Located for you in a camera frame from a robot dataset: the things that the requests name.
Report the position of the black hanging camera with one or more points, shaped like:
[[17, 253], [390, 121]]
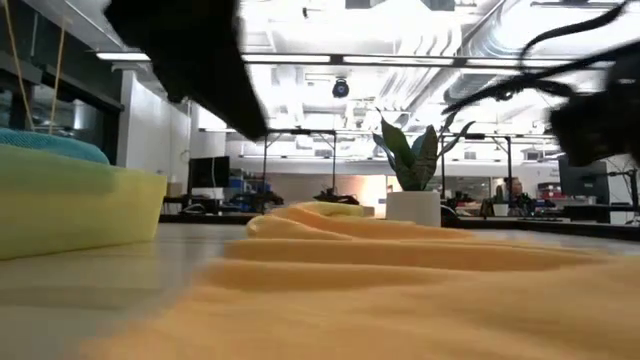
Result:
[[340, 89]]

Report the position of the black computer monitor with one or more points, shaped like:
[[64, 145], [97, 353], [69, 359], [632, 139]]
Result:
[[210, 172], [585, 185]]

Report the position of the person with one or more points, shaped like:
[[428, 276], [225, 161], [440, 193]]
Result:
[[514, 187]]

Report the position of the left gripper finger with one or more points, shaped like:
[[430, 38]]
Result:
[[242, 110]]

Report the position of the yellow microfiber towel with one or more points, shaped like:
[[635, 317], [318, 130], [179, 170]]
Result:
[[330, 209]]

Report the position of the black-framed background table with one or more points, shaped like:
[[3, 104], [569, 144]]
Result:
[[300, 132], [475, 136]]

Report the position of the teal microfiber towel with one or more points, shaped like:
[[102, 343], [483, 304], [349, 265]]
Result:
[[50, 145]]

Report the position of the orange microfiber towel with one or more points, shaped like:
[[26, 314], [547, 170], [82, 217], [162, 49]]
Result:
[[400, 300]]

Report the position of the long ceiling light strip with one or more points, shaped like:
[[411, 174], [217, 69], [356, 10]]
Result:
[[122, 56], [290, 58], [395, 60]]

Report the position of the yellow translucent plastic bin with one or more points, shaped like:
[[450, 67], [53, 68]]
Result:
[[75, 215]]

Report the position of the black equipment stand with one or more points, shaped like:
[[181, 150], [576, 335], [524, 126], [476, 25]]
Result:
[[634, 195]]

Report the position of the small potted cactus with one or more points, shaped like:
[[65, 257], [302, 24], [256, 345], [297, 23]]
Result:
[[500, 209]]

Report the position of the background black robot arm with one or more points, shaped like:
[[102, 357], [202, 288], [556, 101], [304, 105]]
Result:
[[335, 197]]

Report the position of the potted plant in white pot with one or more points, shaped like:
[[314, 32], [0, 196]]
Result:
[[414, 207]]

